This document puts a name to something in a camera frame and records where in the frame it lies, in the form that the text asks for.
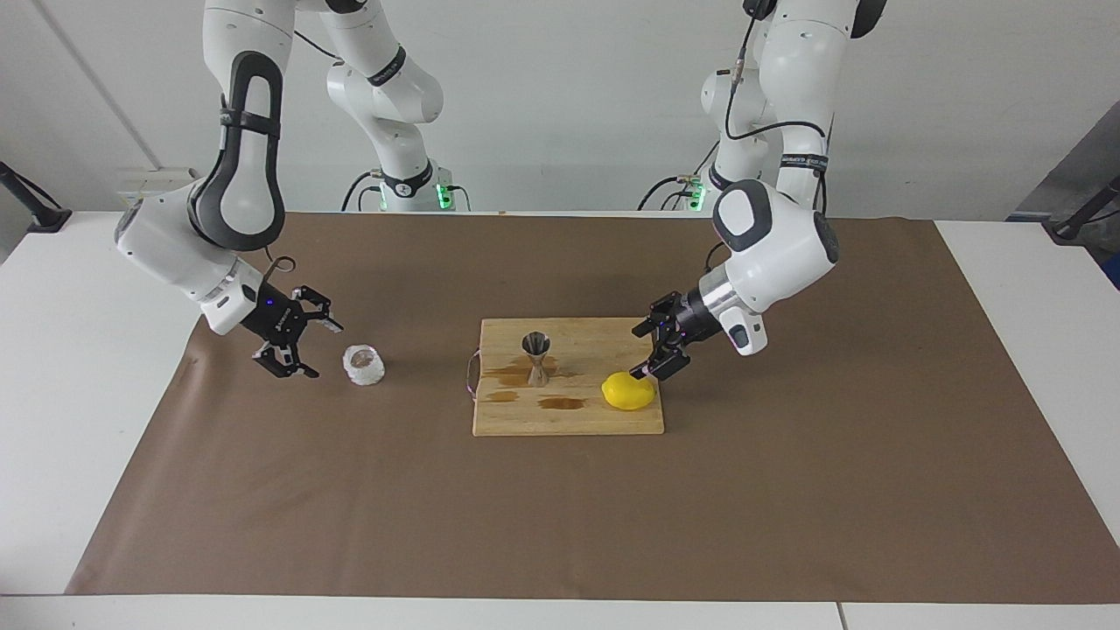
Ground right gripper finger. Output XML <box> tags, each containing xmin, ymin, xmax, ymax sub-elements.
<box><xmin>291</xmin><ymin>283</ymin><xmax>344</xmax><ymax>334</ymax></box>
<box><xmin>252</xmin><ymin>339</ymin><xmax>321</xmax><ymax>380</ymax></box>

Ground small clear glass cup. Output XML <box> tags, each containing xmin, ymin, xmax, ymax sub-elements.
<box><xmin>340</xmin><ymin>344</ymin><xmax>387</xmax><ymax>389</ymax></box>

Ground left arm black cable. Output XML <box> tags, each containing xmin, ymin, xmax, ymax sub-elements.
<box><xmin>704</xmin><ymin>0</ymin><xmax>830</xmax><ymax>274</ymax></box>

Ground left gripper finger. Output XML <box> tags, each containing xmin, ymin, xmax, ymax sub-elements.
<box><xmin>630</xmin><ymin>292</ymin><xmax>683</xmax><ymax>340</ymax></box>
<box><xmin>630</xmin><ymin>339</ymin><xmax>694</xmax><ymax>382</ymax></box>

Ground white wall socket box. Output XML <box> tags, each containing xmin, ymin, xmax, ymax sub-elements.
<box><xmin>116</xmin><ymin>167</ymin><xmax>200</xmax><ymax>211</ymax></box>

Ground black stand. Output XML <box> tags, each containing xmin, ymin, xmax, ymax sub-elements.
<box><xmin>0</xmin><ymin>160</ymin><xmax>74</xmax><ymax>235</ymax></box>
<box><xmin>1048</xmin><ymin>175</ymin><xmax>1120</xmax><ymax>245</ymax></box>

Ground wooden cutting board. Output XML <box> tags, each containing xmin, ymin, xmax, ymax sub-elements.
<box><xmin>465</xmin><ymin>317</ymin><xmax>666</xmax><ymax>437</ymax></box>

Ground black base cable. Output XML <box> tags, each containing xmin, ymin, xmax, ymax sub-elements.
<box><xmin>341</xmin><ymin>171</ymin><xmax>384</xmax><ymax>214</ymax></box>
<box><xmin>637</xmin><ymin>131</ymin><xmax>720</xmax><ymax>212</ymax></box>

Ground dark grey panel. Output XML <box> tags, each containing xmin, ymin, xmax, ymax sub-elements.
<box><xmin>1013</xmin><ymin>101</ymin><xmax>1120</xmax><ymax>221</ymax></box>

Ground steel double jigger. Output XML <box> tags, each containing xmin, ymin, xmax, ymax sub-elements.
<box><xmin>521</xmin><ymin>332</ymin><xmax>552</xmax><ymax>388</ymax></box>

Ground brown paper table mat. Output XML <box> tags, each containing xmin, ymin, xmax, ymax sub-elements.
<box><xmin>66</xmin><ymin>210</ymin><xmax>1120</xmax><ymax>605</ymax></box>

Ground yellow lemon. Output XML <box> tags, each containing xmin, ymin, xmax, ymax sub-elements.
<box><xmin>601</xmin><ymin>371</ymin><xmax>657</xmax><ymax>411</ymax></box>

